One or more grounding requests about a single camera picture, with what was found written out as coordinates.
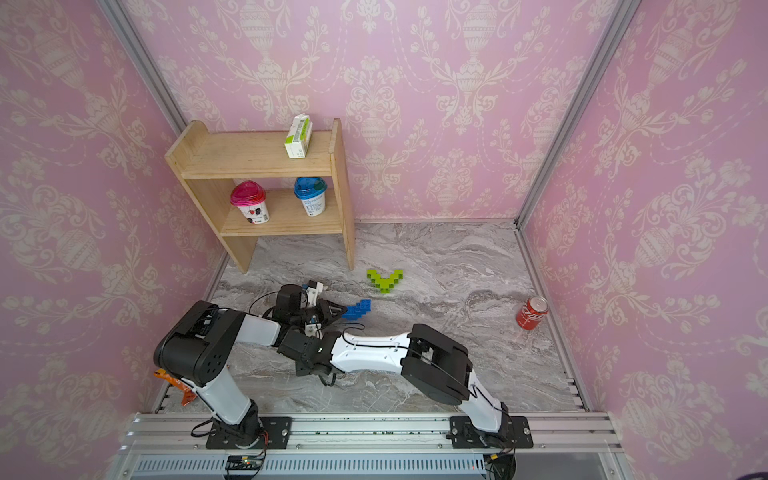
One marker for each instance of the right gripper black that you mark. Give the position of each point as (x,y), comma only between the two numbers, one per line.
(301,371)

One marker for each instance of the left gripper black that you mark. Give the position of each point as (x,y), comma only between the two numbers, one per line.
(325,311)

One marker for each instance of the blue large lego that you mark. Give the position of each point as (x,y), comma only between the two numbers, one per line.
(354,313)

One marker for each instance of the green lego pair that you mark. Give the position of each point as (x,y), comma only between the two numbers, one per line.
(376,280)

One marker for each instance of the green long lego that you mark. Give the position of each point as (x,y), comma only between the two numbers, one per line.
(386,285)

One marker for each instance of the green small lego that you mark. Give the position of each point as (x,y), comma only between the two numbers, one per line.
(397,276)

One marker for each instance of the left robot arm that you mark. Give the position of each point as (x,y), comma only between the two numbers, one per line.
(196,352)

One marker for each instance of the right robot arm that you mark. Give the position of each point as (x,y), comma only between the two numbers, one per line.
(438,366)

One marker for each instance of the blue lid yogurt cup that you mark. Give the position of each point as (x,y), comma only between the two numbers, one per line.
(311,193)

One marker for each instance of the orange snack bag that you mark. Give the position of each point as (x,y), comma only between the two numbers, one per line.
(188,394)

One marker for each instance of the pink lid yogurt cup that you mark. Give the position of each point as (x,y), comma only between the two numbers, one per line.
(250,199)

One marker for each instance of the green white carton box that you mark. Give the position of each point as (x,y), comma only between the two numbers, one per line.
(298,137)

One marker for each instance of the wooden two-tier shelf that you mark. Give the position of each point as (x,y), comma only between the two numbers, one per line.
(207,165)

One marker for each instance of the red soda can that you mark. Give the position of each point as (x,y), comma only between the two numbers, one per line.
(532,312)

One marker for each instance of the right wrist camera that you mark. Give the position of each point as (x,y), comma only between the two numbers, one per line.
(314,330)

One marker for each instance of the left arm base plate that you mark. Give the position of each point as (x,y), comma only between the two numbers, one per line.
(270,433)

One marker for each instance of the aluminium front rail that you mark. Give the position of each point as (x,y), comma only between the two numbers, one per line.
(374,446)

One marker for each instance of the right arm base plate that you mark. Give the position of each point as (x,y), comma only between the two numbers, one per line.
(514,433)

